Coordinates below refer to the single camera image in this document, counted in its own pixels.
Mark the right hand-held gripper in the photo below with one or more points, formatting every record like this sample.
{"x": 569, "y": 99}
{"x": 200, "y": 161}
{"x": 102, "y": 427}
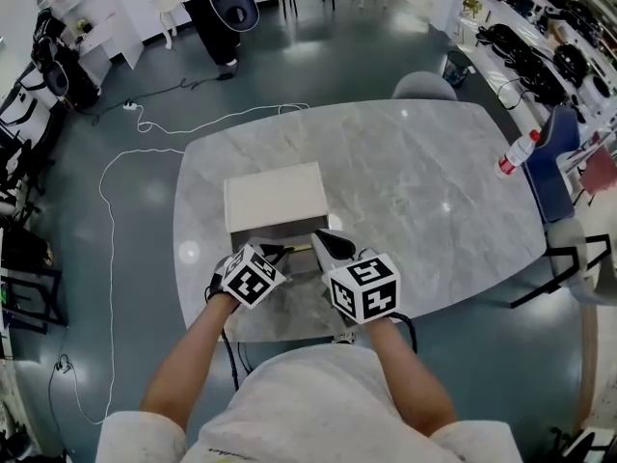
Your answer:
{"x": 368, "y": 273}

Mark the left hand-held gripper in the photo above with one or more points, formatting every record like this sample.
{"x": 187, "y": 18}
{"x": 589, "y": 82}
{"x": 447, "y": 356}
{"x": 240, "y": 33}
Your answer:
{"x": 250, "y": 280}

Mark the white drawer box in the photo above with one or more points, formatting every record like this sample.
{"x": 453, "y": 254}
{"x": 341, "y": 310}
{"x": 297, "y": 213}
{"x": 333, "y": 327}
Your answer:
{"x": 275, "y": 196}

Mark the person's right forearm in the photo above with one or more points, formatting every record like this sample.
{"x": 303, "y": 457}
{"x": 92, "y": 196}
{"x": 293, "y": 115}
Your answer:
{"x": 410, "y": 374}

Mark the person's left forearm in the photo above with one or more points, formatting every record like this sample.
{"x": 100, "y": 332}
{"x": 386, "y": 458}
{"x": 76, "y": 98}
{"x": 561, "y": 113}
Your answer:
{"x": 188, "y": 364}

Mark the person's right white shoe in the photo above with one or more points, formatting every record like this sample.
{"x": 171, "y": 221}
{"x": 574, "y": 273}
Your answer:
{"x": 346, "y": 338}

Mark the person's white t-shirt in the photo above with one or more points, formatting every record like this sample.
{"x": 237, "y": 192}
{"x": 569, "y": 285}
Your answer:
{"x": 308, "y": 413}

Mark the grey round-back chair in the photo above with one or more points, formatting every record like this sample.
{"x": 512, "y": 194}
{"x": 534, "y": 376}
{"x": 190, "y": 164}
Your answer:
{"x": 424, "y": 87}

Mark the clear bottle with red label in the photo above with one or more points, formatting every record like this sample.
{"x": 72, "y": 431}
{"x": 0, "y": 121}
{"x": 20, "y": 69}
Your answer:
{"x": 516, "y": 155}

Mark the white power strip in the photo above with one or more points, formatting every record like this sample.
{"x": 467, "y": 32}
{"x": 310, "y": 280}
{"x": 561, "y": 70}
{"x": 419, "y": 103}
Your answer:
{"x": 130, "y": 106}

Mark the black mesh wastebasket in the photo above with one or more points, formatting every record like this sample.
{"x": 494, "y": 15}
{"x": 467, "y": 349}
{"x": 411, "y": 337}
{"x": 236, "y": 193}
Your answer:
{"x": 455, "y": 68}

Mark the blue chair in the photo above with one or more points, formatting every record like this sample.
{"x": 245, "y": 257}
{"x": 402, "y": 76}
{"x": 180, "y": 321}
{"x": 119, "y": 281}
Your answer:
{"x": 552, "y": 171}

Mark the grey chair with black legs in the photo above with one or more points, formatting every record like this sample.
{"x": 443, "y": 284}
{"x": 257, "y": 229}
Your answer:
{"x": 573, "y": 249}

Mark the pile of black gear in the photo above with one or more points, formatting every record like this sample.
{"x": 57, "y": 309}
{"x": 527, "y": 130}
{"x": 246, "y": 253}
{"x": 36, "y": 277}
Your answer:
{"x": 520, "y": 56}

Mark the white ornate side table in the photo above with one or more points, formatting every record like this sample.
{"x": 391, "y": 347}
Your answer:
{"x": 169, "y": 5}

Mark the white open shelf unit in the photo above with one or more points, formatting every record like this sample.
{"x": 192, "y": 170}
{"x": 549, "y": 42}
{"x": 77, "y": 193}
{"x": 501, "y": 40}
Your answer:
{"x": 115, "y": 32}

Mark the white metal shelf rack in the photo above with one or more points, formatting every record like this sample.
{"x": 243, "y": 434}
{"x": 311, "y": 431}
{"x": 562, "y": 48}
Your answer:
{"x": 511, "y": 22}

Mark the black helmet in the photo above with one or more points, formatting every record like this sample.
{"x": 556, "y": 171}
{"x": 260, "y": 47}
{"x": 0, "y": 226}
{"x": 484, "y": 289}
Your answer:
{"x": 570, "y": 61}

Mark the black metal frame chair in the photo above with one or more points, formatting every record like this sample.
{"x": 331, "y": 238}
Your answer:
{"x": 29, "y": 297}

